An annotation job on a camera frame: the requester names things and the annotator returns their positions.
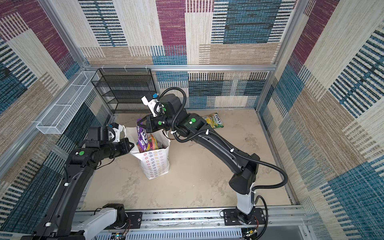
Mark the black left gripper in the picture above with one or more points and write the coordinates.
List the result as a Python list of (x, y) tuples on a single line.
[(125, 149)]

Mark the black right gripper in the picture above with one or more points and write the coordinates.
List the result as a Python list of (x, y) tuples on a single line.
[(150, 127)]

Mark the purple snack bag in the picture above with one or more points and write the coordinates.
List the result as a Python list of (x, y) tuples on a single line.
[(143, 144)]

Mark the white printed paper bag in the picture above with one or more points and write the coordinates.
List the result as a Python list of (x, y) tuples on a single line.
[(154, 163)]

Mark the small green Fox's candy bag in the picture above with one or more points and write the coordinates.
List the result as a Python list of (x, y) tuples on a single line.
[(213, 120)]

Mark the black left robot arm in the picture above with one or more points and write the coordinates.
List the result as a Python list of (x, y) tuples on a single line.
[(101, 143)]

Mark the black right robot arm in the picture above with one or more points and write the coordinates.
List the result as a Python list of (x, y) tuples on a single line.
[(168, 113)]

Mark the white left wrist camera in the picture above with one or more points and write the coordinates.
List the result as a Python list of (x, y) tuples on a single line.
[(116, 132)]

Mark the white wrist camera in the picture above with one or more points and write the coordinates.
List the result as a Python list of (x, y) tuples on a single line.
[(151, 100), (116, 132)]

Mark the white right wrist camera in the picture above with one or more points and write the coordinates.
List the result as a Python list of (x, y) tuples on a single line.
[(151, 100)]

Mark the black wire mesh shelf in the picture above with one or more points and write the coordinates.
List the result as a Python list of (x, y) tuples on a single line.
[(122, 89)]

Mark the white wire mesh basket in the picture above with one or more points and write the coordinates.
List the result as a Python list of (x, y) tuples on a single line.
[(59, 116)]

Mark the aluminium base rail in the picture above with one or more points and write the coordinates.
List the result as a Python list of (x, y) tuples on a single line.
[(273, 223)]

